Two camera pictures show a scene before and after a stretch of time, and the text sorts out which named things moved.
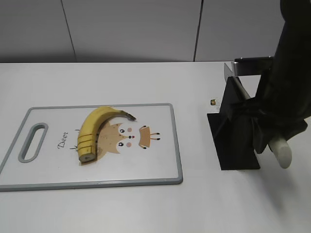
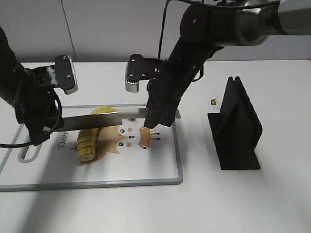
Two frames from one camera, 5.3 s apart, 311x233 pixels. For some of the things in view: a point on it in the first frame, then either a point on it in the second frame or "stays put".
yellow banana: x=87 y=136 stays put
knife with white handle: x=280 y=148 -> x=103 y=119
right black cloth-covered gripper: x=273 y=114 -> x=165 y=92
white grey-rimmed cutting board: x=43 y=154 stays put
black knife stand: x=233 y=134 stays put
